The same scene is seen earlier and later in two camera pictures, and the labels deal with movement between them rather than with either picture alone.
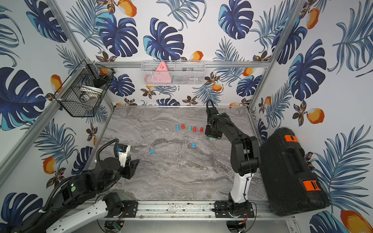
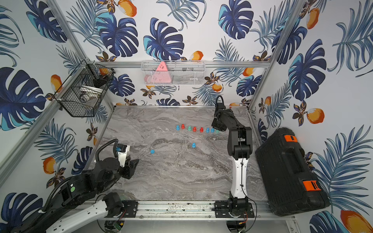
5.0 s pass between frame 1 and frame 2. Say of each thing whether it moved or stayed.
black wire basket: stayed
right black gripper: moved
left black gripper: stayed
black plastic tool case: stayed
